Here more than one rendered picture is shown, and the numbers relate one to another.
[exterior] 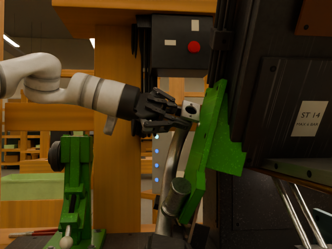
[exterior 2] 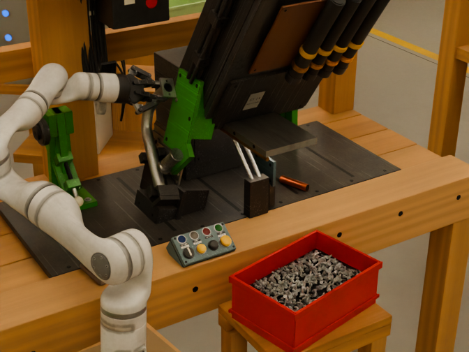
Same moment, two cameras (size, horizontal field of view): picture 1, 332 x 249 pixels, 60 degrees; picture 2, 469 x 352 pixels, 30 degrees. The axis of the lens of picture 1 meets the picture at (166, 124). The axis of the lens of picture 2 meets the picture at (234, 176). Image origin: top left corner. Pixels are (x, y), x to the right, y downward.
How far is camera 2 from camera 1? 1.81 m
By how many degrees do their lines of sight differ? 39
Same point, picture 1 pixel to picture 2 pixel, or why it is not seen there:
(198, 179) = (188, 149)
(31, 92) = not seen: hidden behind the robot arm
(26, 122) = not seen: outside the picture
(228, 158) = (203, 130)
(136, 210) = (93, 155)
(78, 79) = (86, 84)
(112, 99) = (114, 94)
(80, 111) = (12, 60)
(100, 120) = not seen: hidden behind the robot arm
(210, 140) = (194, 123)
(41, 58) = (58, 75)
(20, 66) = (52, 90)
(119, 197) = (76, 147)
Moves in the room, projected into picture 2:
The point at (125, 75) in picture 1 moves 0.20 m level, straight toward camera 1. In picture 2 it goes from (72, 24) to (106, 44)
